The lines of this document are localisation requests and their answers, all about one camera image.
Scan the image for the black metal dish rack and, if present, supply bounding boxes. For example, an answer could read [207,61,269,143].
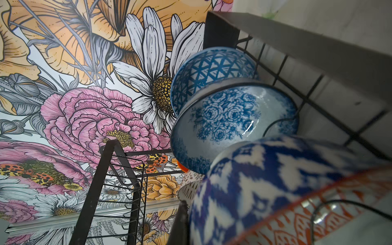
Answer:
[70,11,392,245]

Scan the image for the dark blue patterned bowl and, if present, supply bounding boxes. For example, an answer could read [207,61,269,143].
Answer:
[170,47,259,116]

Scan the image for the aluminium corner post left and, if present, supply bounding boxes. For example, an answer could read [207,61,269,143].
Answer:
[4,197,181,238]

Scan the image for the orange plastic bowl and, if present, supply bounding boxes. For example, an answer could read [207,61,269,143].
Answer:
[177,162,189,173]

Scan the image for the white bowl dark radial pattern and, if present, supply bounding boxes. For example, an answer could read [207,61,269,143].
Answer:
[177,170,205,206]

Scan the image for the red patterned ceramic bowl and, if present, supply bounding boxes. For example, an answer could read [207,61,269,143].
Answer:
[189,136,392,245]

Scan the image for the blue floral ceramic bowl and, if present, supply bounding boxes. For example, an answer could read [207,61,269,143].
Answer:
[170,78,300,174]

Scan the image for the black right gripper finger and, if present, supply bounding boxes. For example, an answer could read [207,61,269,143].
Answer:
[166,201,189,245]

